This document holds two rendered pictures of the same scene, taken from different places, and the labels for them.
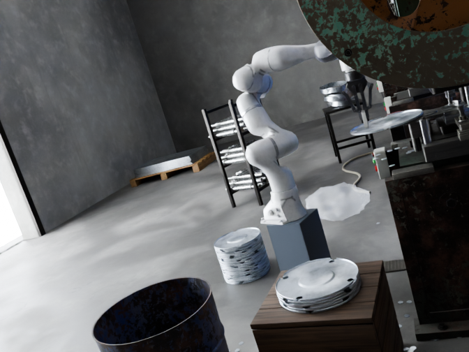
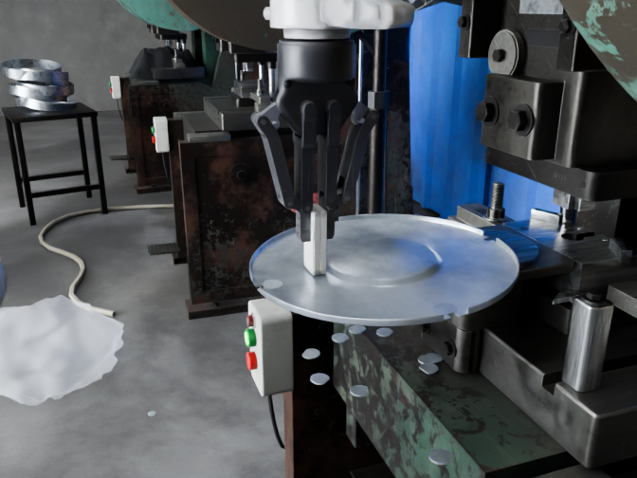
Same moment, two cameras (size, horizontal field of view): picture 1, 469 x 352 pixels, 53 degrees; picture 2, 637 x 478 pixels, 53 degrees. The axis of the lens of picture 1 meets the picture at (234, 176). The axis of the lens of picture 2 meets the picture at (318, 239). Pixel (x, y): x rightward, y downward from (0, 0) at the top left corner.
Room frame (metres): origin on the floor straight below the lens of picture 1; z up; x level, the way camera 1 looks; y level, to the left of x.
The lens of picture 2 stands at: (1.42, -0.17, 1.05)
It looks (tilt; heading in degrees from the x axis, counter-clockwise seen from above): 20 degrees down; 319
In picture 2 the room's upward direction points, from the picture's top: straight up
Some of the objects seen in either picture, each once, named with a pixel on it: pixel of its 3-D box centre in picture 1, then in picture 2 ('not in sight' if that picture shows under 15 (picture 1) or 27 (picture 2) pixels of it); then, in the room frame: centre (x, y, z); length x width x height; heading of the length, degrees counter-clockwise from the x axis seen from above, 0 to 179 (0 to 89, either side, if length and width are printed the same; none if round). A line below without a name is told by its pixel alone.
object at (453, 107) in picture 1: (455, 112); (566, 253); (1.77, -0.88, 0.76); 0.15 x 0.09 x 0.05; 159
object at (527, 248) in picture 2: (411, 133); (444, 303); (1.83, -0.73, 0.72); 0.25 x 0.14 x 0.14; 69
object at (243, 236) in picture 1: (236, 238); not in sight; (2.69, 0.10, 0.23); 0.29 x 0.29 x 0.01
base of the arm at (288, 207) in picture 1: (280, 202); not in sight; (2.12, -0.17, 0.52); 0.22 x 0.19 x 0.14; 50
